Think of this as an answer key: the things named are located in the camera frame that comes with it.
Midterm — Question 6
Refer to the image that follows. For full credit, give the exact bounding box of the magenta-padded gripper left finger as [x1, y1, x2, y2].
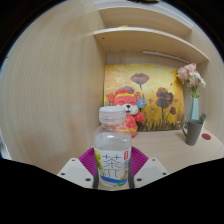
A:
[57, 147, 99, 189]

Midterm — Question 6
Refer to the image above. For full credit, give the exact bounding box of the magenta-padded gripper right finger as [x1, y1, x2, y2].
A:
[128, 146, 170, 190]

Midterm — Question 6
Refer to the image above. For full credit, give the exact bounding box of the clear plastic drink bottle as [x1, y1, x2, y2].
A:
[93, 105, 133, 188]

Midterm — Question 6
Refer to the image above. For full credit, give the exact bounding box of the grey mug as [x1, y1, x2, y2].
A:
[181, 119, 205, 147]

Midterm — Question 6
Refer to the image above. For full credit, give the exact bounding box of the pale teal vase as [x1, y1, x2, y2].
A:
[185, 97, 200, 123]

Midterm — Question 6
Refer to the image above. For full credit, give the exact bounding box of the red plush toy figure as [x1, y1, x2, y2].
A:
[106, 86, 147, 138]

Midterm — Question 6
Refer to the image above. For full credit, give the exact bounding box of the yellow poppy flower painting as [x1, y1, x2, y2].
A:
[103, 63, 185, 132]

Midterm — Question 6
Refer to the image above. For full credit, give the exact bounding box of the pink and white flower bouquet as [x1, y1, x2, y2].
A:
[176, 62, 207, 99]

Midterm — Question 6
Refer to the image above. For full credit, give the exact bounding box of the light wood shelf board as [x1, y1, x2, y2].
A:
[93, 27, 210, 64]

